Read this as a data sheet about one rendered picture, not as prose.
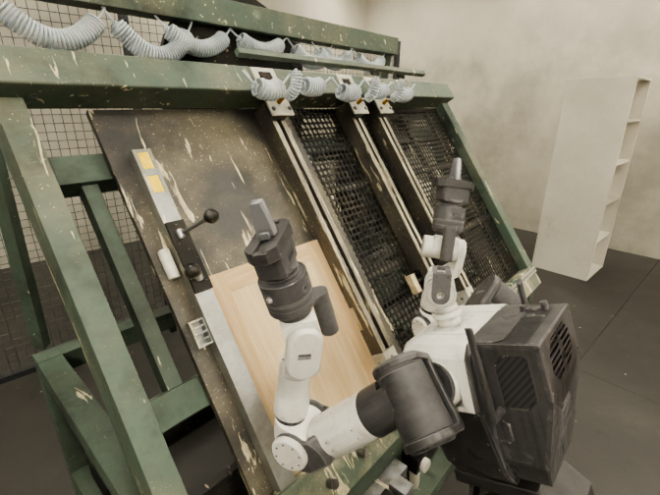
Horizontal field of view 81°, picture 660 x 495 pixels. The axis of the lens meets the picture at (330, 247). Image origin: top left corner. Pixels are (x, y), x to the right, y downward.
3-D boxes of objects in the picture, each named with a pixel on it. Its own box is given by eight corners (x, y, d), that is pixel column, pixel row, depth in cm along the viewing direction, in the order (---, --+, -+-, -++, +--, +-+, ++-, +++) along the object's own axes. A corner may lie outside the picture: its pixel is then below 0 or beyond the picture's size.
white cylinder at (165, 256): (155, 253, 100) (167, 282, 99) (158, 249, 98) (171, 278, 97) (166, 250, 102) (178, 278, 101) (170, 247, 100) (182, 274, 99)
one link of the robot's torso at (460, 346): (610, 426, 84) (571, 269, 81) (575, 552, 60) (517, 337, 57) (478, 407, 105) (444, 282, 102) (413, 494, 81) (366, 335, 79)
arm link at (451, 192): (482, 182, 109) (476, 224, 110) (463, 183, 118) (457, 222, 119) (444, 176, 105) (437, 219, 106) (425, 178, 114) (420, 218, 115)
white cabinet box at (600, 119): (586, 281, 420) (637, 75, 350) (530, 265, 461) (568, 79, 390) (602, 266, 458) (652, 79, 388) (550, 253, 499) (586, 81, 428)
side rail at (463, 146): (510, 273, 231) (527, 267, 223) (427, 113, 241) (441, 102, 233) (514, 269, 237) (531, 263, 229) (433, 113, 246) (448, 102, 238)
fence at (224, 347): (273, 491, 97) (281, 492, 94) (128, 157, 105) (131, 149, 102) (288, 477, 100) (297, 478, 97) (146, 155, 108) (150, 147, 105)
